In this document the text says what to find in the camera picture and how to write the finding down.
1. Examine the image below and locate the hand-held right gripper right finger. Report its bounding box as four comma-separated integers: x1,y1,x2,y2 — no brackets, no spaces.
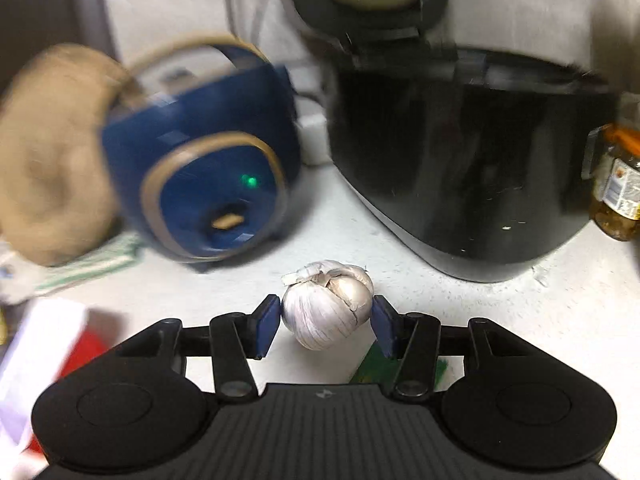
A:
370,295,526,402

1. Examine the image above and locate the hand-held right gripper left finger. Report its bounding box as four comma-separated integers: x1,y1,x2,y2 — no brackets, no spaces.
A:
117,294,280,403

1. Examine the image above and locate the white garlic bulb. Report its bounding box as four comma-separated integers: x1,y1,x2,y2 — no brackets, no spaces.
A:
281,260,376,352

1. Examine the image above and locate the green flat packet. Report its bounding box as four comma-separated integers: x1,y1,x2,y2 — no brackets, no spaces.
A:
350,342,448,392

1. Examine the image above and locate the green striped white packet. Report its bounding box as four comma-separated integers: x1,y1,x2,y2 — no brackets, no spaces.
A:
37,234,146,297

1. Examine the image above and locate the black cooker with open lid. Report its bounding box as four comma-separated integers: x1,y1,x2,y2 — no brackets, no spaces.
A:
277,0,625,284

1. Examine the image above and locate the white power adapter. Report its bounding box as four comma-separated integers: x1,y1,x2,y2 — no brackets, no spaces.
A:
294,109,329,167

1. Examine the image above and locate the blue electric cooker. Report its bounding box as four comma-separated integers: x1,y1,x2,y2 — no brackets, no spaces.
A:
100,34,303,275

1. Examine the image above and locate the red and white box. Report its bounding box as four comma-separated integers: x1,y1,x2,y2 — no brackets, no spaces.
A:
0,299,128,467

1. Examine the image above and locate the round brown woven mat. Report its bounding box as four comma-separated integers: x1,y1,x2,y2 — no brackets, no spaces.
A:
0,42,136,267

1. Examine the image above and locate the glass jar with orange lid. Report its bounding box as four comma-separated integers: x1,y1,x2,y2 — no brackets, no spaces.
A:
589,124,640,242

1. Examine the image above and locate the dark tall cabinet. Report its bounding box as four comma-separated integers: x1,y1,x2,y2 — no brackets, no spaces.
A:
0,0,117,63

